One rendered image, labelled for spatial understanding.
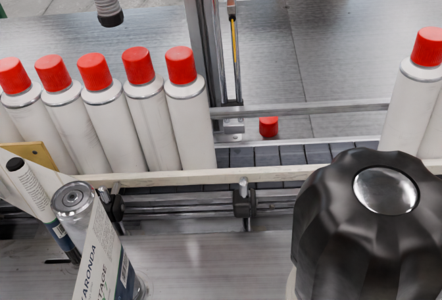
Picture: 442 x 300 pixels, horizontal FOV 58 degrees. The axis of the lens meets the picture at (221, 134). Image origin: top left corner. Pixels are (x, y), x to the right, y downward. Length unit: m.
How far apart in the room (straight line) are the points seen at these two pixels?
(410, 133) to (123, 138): 0.37
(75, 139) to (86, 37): 0.58
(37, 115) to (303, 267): 0.42
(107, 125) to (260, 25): 0.60
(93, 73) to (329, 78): 0.51
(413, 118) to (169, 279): 0.36
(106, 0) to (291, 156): 0.34
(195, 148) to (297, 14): 0.62
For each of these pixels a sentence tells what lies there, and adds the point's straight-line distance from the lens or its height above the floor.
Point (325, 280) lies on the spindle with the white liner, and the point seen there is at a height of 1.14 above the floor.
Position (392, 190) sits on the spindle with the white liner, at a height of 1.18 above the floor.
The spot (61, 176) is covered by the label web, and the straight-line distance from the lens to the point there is 0.40.
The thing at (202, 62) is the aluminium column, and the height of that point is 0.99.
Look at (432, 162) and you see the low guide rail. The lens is 0.60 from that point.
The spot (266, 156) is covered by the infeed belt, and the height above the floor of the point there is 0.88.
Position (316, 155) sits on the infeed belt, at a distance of 0.62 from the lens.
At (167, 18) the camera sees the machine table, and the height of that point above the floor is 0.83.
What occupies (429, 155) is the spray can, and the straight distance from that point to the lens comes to 0.62.
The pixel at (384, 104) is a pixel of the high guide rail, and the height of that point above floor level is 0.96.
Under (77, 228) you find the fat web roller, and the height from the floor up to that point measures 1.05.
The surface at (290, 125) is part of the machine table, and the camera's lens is 0.73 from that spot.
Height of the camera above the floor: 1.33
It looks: 44 degrees down
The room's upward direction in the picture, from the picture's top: 7 degrees counter-clockwise
